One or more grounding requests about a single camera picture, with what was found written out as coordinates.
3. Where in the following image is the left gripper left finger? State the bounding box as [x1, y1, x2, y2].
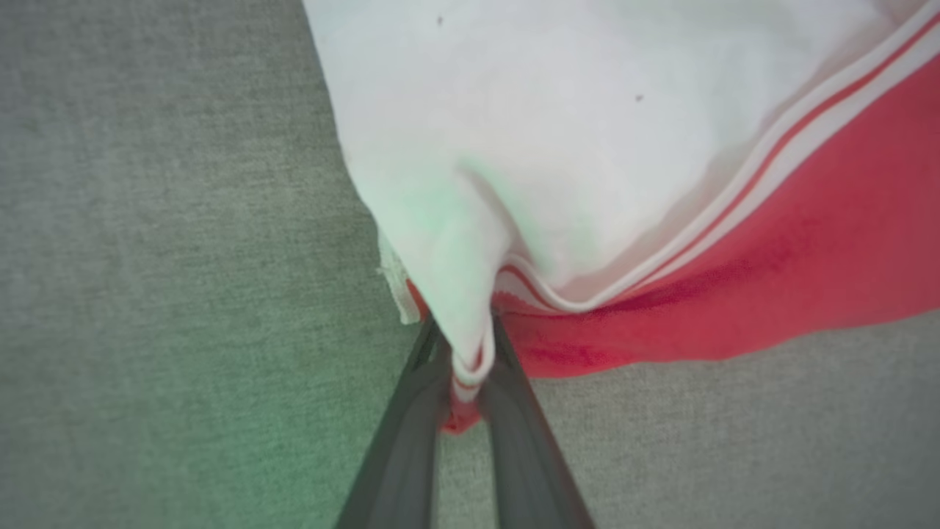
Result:
[334, 317, 452, 529]

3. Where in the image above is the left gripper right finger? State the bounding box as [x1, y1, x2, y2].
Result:
[477, 316, 596, 529]

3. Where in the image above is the red and white basketball jersey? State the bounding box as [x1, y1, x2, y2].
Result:
[303, 0, 940, 436]

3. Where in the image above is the grey fabric sofa seat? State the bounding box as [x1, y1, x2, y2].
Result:
[0, 0, 940, 529]

